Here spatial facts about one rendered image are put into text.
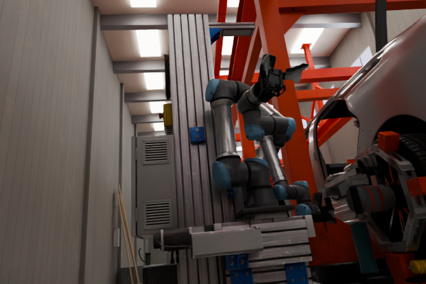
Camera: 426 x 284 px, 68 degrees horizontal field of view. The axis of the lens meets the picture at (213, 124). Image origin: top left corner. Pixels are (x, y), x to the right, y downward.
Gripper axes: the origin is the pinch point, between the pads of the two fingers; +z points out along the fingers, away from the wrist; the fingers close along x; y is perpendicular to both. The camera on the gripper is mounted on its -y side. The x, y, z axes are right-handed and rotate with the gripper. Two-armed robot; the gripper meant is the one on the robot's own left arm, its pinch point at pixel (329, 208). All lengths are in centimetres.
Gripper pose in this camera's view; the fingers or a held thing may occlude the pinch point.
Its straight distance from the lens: 202.8
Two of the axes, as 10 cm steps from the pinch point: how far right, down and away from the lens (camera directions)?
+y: 0.9, 9.3, -3.7
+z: 6.8, 2.1, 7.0
